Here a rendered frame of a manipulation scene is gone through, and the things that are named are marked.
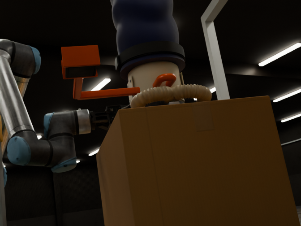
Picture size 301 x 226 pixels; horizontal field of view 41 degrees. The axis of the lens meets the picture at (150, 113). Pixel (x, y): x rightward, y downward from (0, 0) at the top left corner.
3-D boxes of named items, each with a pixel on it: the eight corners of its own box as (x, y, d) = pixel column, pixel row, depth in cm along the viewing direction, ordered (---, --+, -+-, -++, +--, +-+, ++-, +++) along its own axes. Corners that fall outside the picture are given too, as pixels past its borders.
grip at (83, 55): (100, 64, 95) (97, 44, 96) (62, 66, 93) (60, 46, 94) (97, 77, 103) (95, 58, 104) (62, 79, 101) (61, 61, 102)
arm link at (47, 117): (45, 144, 150) (42, 119, 154) (79, 140, 153) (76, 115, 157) (43, 134, 142) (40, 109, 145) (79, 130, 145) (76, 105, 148)
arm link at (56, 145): (40, 173, 140) (37, 140, 145) (68, 175, 148) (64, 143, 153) (55, 164, 135) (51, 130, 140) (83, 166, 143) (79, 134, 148)
